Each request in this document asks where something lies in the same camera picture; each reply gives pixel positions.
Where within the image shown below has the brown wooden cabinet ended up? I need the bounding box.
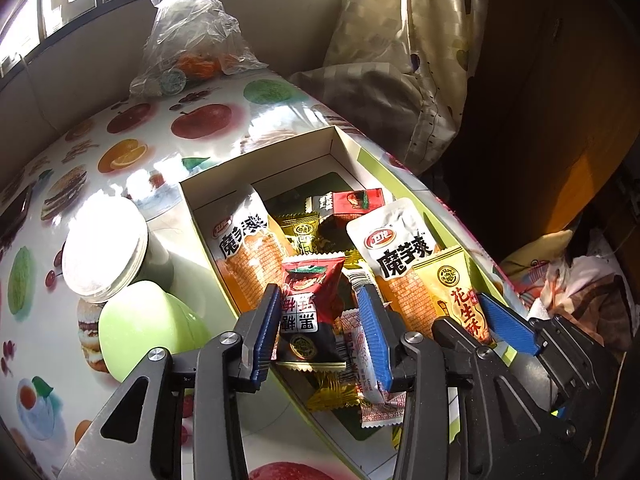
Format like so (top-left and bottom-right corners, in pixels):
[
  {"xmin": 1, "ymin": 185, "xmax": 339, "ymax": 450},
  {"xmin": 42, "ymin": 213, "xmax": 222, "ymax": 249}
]
[{"xmin": 445, "ymin": 0, "xmax": 640, "ymax": 281}]

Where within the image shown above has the white red patterned packet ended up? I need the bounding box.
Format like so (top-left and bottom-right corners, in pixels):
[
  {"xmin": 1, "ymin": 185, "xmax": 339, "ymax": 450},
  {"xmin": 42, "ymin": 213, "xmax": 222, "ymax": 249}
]
[
  {"xmin": 359, "ymin": 390, "xmax": 409, "ymax": 429},
  {"xmin": 334, "ymin": 267, "xmax": 396, "ymax": 406}
]

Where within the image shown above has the green cosmetic jar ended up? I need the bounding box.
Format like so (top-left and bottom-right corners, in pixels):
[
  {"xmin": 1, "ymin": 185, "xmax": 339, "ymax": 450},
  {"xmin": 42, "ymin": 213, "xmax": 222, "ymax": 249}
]
[{"xmin": 98, "ymin": 280, "xmax": 213, "ymax": 384}]

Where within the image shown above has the clear jar white lid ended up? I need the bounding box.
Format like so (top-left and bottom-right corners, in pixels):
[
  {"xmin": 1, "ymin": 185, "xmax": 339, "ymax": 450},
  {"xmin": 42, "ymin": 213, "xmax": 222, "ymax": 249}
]
[{"xmin": 61, "ymin": 197, "xmax": 174, "ymax": 306}]

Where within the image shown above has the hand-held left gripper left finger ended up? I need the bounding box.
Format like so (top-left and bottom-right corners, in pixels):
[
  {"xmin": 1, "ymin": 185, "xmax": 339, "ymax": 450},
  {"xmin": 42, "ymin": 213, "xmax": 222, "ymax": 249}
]
[{"xmin": 57, "ymin": 282, "xmax": 283, "ymax": 480}]

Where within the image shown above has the clear plastic bag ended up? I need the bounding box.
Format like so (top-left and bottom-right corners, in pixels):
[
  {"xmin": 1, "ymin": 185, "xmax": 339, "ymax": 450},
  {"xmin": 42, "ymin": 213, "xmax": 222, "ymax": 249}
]
[{"xmin": 129, "ymin": 0, "xmax": 269, "ymax": 101}]

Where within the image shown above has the red black candy packet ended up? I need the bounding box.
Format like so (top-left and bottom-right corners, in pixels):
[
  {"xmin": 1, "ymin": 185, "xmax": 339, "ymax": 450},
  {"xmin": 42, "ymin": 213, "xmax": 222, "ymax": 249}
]
[{"xmin": 274, "ymin": 255, "xmax": 347, "ymax": 369}]

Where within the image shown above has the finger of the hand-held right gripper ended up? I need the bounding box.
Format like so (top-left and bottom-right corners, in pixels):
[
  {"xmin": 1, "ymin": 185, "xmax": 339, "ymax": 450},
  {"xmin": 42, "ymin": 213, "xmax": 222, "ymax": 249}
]
[
  {"xmin": 432, "ymin": 317, "xmax": 478, "ymax": 359},
  {"xmin": 477, "ymin": 294, "xmax": 601, "ymax": 402}
]

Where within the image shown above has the gold peanut candy packet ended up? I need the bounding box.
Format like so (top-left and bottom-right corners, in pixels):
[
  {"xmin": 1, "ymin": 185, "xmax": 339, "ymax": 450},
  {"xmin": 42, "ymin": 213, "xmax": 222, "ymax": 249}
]
[{"xmin": 414, "ymin": 247, "xmax": 498, "ymax": 348}]

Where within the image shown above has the long gold snack packet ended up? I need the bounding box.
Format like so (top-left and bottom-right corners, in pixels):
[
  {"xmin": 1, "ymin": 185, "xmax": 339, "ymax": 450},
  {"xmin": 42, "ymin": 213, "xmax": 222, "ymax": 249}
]
[
  {"xmin": 306, "ymin": 367, "xmax": 373, "ymax": 412},
  {"xmin": 272, "ymin": 212, "xmax": 322, "ymax": 257}
]

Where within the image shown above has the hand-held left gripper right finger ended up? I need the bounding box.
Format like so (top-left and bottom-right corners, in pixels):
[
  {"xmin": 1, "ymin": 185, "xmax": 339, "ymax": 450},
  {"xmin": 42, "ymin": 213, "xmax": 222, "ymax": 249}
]
[{"xmin": 356, "ymin": 284, "xmax": 576, "ymax": 480}]

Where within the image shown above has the cream patterned curtain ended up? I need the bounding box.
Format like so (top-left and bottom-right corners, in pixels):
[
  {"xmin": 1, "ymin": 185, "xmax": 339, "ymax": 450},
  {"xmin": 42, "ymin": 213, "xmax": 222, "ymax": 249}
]
[{"xmin": 320, "ymin": 0, "xmax": 491, "ymax": 173}]

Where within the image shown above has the white orange snack packet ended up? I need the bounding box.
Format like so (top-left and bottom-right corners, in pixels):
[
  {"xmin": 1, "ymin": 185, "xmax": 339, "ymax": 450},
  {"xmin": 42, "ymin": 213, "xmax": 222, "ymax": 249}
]
[
  {"xmin": 346, "ymin": 199, "xmax": 446, "ymax": 332},
  {"xmin": 209, "ymin": 184, "xmax": 301, "ymax": 313}
]

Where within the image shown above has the green cardboard box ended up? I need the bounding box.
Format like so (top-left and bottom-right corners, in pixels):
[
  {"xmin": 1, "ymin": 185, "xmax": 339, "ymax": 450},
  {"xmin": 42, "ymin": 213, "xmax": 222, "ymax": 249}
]
[{"xmin": 179, "ymin": 125, "xmax": 521, "ymax": 480}]

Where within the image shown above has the patterned cloth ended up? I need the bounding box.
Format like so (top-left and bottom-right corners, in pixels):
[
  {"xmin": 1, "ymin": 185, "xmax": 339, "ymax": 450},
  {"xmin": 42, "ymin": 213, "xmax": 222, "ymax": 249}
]
[{"xmin": 530, "ymin": 240, "xmax": 634, "ymax": 356}]

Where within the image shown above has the yellow printed cushion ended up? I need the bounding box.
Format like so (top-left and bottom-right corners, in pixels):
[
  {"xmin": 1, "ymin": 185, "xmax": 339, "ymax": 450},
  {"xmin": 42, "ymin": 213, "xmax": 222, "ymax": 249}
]
[{"xmin": 500, "ymin": 230, "xmax": 577, "ymax": 307}]

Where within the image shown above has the red chestnut snack packet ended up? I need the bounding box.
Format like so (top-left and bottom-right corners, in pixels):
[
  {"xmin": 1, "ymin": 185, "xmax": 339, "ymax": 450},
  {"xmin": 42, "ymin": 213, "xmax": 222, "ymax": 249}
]
[{"xmin": 305, "ymin": 187, "xmax": 386, "ymax": 256}]

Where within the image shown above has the fruit printed tablecloth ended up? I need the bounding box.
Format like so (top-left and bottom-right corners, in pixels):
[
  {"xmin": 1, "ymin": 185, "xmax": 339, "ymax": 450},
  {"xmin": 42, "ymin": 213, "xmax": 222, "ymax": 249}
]
[{"xmin": 0, "ymin": 67, "xmax": 521, "ymax": 480}]

